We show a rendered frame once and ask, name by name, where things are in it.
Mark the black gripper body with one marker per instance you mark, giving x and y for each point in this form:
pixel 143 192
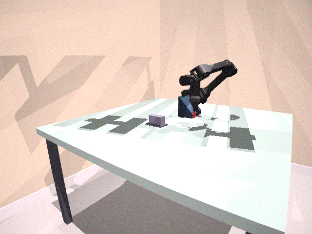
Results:
pixel 195 97

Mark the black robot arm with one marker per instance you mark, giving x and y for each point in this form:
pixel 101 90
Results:
pixel 203 71

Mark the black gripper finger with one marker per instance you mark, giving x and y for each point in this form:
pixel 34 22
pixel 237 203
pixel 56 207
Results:
pixel 195 105

